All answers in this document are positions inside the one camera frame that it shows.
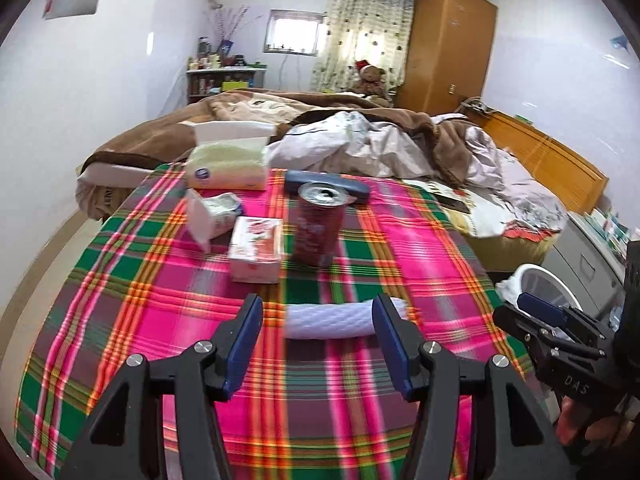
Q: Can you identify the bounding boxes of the lavender foam fruit net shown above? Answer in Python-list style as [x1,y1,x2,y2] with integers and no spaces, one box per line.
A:
[283,296,409,340]

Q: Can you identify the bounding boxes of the white yogurt cup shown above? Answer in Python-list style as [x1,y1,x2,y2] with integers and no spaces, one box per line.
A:
[186,188,244,252]

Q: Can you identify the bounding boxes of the dark red can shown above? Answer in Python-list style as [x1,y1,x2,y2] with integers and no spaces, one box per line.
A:
[292,183,352,268]

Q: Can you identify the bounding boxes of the white round trash bin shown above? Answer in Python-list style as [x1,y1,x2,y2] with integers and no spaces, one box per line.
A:
[492,263,597,330]

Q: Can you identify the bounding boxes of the person's right hand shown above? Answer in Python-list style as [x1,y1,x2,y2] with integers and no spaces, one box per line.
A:
[555,396,639,453]

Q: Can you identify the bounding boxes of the pink white small carton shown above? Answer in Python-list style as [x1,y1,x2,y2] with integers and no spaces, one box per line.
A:
[228,216,284,284]

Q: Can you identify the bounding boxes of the grey drawer cabinet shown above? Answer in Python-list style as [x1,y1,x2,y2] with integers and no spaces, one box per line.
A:
[542,211,625,318]

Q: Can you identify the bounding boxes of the pink plaid tablecloth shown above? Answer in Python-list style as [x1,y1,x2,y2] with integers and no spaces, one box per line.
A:
[14,161,534,480]

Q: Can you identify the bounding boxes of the items on cabinet top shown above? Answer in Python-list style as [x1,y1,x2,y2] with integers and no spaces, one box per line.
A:
[585,208,631,257]

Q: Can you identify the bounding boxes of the dark blue glasses case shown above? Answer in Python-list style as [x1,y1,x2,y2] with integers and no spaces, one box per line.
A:
[284,169,371,205]

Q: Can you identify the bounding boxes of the black smartphone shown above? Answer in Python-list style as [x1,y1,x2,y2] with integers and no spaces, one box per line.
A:
[433,193,471,214]

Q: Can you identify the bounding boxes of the tissue pack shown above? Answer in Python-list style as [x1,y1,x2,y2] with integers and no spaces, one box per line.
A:
[182,120,277,191]

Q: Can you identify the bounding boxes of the floral bed sheet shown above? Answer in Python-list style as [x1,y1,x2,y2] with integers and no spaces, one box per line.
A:
[404,179,568,243]

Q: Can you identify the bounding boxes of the wooden headboard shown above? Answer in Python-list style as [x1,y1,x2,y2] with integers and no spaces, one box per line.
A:
[466,110,608,214]

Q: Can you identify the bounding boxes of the brown blanket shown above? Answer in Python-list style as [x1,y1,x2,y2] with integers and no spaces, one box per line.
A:
[78,89,472,184]

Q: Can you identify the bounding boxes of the light purple duvet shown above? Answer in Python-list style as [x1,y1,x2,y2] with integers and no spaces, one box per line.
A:
[267,110,566,210]

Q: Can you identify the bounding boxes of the cluttered shelf desk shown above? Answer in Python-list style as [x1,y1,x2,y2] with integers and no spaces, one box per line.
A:
[186,62,267,104]

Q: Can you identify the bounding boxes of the teddy bear with red hat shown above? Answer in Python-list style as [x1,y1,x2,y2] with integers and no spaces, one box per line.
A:
[348,60,393,107]

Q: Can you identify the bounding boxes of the small window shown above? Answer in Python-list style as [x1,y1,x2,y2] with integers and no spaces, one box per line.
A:
[264,10,324,56]

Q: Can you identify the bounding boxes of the vase with branches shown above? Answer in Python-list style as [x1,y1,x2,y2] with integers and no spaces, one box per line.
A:
[208,4,250,66]

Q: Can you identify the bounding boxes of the wooden wardrobe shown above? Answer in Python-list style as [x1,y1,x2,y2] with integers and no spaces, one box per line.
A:
[395,0,498,115]

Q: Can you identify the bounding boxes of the patterned curtain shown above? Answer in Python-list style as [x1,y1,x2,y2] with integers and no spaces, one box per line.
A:
[310,0,416,91]

